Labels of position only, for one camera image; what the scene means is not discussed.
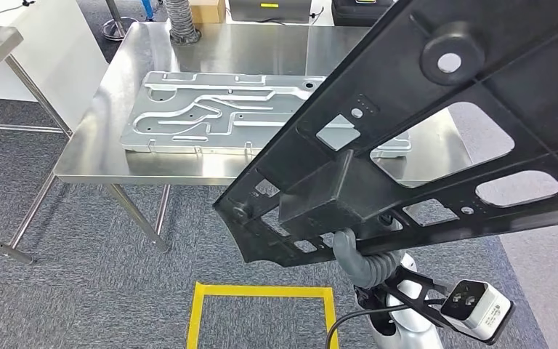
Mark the black plastic frame part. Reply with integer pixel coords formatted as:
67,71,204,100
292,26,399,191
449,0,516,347
213,0,558,268

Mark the stainless steel workbench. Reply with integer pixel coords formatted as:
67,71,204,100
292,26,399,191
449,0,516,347
53,21,475,254

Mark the silver stamped metal plate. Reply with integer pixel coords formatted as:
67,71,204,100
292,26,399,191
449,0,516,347
120,71,413,161

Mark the yellow floor tape square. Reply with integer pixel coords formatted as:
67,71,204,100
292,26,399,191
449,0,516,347
186,282,340,349

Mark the grey case with yellow label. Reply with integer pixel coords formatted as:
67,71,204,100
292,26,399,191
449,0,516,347
228,0,312,24

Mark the brown cardboard box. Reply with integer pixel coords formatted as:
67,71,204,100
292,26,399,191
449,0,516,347
190,0,227,24

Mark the black case with yellow label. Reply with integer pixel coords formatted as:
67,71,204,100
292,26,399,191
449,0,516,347
331,0,397,28

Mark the steel stanchion with round base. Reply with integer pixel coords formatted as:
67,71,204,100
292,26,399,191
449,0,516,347
100,0,139,42

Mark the white board panel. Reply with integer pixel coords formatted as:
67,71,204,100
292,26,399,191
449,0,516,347
0,0,109,131

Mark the black camera cable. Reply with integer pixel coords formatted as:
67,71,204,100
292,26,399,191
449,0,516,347
325,298,448,349

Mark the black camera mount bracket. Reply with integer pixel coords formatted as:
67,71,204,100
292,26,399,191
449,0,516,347
355,267,453,334

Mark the grey ribbed flexible duct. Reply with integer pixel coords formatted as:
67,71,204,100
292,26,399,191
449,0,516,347
163,0,202,46

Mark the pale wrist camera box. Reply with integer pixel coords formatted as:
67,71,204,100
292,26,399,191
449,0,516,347
439,279,516,346

